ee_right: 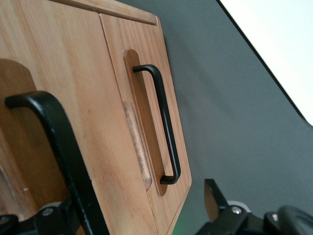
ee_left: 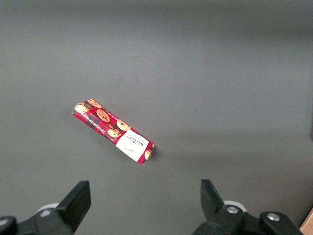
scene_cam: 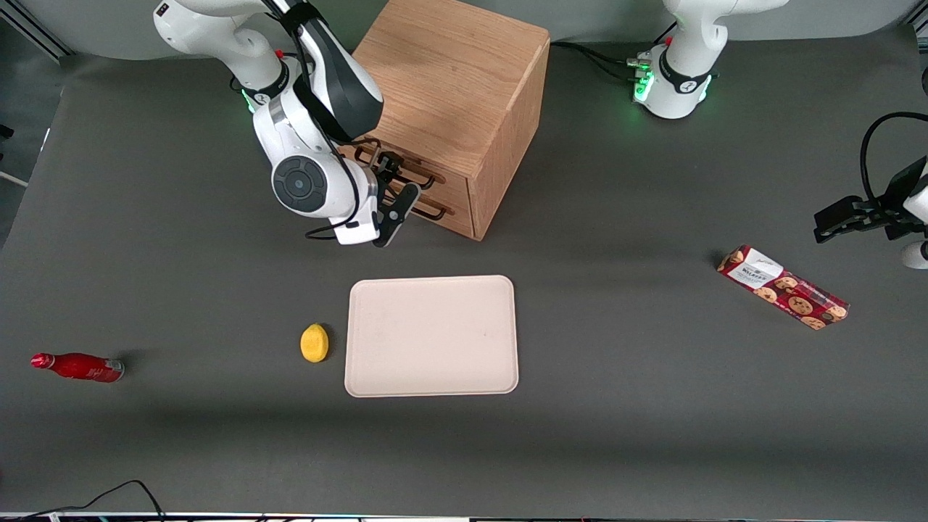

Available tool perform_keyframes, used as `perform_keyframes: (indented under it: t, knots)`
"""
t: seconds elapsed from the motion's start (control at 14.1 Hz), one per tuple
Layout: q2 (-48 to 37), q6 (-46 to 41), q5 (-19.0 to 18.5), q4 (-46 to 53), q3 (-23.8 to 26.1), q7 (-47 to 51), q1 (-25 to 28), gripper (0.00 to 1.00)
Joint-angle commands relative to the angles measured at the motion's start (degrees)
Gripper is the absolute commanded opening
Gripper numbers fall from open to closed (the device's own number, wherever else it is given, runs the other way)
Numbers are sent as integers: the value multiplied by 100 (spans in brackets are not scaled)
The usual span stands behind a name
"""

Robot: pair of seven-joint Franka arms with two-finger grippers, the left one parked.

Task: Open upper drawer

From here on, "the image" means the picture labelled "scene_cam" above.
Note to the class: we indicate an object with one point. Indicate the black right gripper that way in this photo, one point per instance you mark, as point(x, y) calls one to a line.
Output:
point(383, 172)

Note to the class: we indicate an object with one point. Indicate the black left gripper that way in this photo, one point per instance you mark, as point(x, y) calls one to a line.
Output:
point(889, 206)

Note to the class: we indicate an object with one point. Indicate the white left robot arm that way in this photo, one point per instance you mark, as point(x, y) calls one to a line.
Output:
point(685, 51)

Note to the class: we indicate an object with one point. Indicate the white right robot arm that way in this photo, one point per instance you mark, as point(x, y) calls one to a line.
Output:
point(304, 181)

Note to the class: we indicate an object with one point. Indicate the wooden drawer cabinet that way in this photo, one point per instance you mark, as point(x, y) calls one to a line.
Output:
point(449, 72)

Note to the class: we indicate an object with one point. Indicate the red cookie box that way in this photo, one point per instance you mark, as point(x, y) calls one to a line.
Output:
point(786, 290)

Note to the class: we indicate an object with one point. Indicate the beige plastic tray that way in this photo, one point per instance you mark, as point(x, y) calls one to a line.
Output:
point(431, 337)

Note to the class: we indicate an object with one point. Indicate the yellow lemon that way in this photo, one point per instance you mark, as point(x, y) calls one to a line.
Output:
point(314, 344)

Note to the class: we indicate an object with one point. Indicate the red bottle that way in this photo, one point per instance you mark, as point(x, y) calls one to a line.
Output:
point(80, 367)

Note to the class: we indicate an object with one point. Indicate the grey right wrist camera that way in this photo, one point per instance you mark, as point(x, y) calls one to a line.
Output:
point(397, 214)

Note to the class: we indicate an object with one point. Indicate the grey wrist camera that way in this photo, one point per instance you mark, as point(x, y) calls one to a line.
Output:
point(397, 214)
point(916, 255)

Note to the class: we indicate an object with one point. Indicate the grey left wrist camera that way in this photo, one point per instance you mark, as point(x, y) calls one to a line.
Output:
point(916, 255)

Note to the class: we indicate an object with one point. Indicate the aluminium frame rail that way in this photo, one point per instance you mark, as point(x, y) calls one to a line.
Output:
point(43, 32)

